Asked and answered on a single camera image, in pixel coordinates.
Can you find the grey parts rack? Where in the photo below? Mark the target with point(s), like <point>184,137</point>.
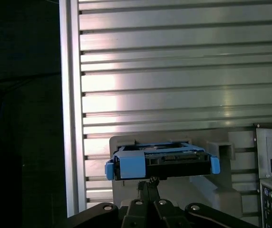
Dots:
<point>197,197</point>

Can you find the black PC case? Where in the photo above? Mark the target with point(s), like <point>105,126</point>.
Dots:
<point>262,152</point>

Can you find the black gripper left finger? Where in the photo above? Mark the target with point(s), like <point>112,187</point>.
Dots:
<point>136,213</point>

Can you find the hard disk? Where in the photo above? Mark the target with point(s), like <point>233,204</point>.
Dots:
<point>133,166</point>

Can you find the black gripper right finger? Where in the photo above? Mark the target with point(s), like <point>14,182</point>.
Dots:
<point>167,213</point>

